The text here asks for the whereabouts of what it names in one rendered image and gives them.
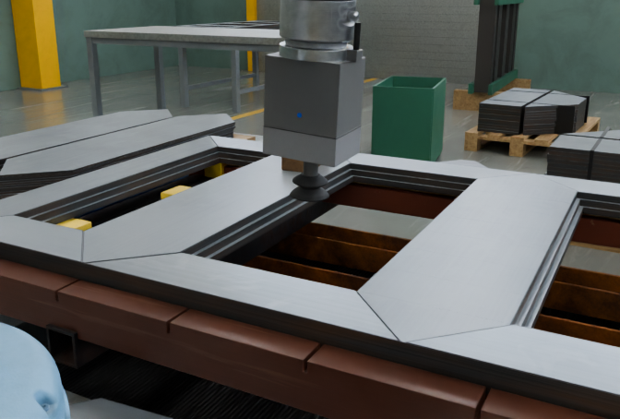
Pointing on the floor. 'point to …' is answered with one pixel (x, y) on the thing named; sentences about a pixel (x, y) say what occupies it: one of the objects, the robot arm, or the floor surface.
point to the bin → (409, 117)
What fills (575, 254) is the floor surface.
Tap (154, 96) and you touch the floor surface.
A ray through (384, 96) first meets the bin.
